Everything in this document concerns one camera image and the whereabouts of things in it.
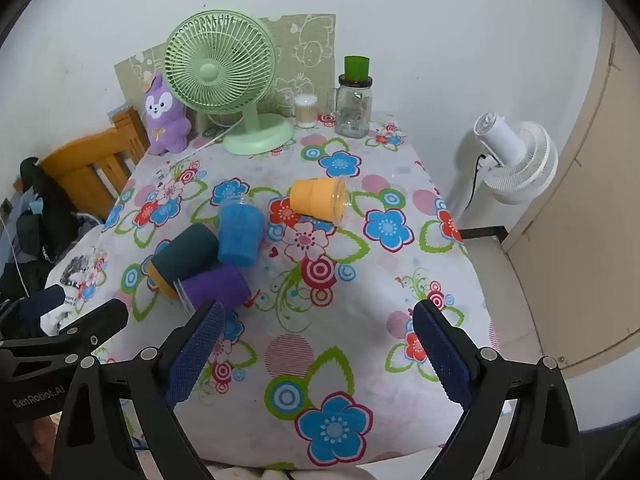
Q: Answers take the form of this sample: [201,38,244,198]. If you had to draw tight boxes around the floral tablecloth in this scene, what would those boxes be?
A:
[101,110,502,472]

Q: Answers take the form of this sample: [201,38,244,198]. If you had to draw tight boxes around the purple cup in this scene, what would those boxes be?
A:
[177,263,252,317]

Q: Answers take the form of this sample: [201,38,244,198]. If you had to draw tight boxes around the clear glass jar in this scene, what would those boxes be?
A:
[333,74,375,139]

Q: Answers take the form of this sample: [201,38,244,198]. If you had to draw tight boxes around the green desk fan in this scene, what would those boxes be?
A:
[164,9,297,156]

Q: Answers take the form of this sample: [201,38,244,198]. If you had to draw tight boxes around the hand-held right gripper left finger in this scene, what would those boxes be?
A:
[52,300,227,480]

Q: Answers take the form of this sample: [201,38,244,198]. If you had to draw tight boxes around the orange cup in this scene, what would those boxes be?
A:
[289,176,354,226]
[144,256,180,302]

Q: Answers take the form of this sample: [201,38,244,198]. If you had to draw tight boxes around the purple plush toy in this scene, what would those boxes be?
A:
[143,73,192,156]

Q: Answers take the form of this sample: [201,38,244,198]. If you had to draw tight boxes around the beige door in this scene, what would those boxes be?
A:
[500,0,640,377]

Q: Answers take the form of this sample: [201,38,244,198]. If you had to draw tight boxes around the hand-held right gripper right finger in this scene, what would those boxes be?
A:
[411,298,587,480]

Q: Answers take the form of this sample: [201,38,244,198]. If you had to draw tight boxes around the wooden chair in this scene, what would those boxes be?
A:
[39,107,151,222]

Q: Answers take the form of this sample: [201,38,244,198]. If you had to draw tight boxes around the cartoon printed board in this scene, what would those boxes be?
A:
[114,12,337,130]

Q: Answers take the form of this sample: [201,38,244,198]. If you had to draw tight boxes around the white standing fan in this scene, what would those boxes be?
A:
[446,111,560,222]

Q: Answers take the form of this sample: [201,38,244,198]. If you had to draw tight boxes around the dark teal cup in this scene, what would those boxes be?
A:
[151,223,221,286]

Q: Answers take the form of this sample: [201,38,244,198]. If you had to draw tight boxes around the green plastic cup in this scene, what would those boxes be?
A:
[343,55,372,84]

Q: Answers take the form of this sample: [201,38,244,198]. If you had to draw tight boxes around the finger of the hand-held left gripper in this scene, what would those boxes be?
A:
[0,298,129,380]

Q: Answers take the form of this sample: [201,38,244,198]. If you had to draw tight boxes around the cotton swab container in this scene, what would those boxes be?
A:
[293,93,319,130]

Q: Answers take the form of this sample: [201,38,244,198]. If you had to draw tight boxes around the blue cup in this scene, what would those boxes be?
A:
[217,196,266,267]

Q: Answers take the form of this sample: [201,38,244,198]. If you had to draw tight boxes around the white fan cable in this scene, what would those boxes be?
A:
[164,130,242,167]

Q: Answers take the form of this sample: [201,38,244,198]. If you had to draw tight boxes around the pile of dark clothes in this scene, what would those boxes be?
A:
[0,157,108,343]

